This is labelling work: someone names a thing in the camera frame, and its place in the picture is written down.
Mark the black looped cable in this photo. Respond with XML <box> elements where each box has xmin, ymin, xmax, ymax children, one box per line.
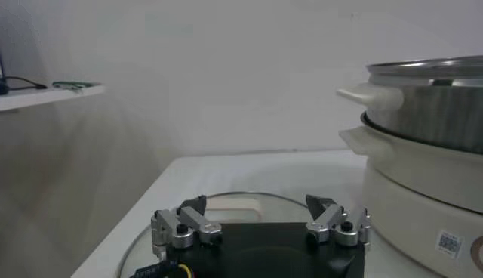
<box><xmin>0</xmin><ymin>75</ymin><xmax>48</xmax><ymax>91</ymax></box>

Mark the perforated steel steamer basket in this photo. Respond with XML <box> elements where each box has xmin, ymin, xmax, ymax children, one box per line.
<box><xmin>337</xmin><ymin>55</ymin><xmax>483</xmax><ymax>155</ymax></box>

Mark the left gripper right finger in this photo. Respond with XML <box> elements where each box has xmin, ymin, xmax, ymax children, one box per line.
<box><xmin>304</xmin><ymin>194</ymin><xmax>373</xmax><ymax>249</ymax></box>

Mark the cream electric cooking pot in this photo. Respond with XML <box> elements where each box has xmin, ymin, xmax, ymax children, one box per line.
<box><xmin>338</xmin><ymin>126</ymin><xmax>483</xmax><ymax>278</ymax></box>

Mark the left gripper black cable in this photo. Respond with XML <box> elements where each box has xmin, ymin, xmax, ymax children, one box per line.
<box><xmin>130</xmin><ymin>260</ymin><xmax>193</xmax><ymax>278</ymax></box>

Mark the glass lid with cream handle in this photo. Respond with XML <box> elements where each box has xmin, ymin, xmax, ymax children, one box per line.
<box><xmin>116</xmin><ymin>191</ymin><xmax>314</xmax><ymax>278</ymax></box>

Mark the green and white flat box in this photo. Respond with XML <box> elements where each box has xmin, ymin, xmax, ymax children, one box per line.
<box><xmin>51</xmin><ymin>80</ymin><xmax>101</xmax><ymax>91</ymax></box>

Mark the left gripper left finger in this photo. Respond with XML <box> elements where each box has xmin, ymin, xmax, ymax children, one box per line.
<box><xmin>150</xmin><ymin>194</ymin><xmax>223</xmax><ymax>261</ymax></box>

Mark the white side table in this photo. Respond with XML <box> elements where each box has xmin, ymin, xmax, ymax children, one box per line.
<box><xmin>0</xmin><ymin>83</ymin><xmax>106</xmax><ymax>113</ymax></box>

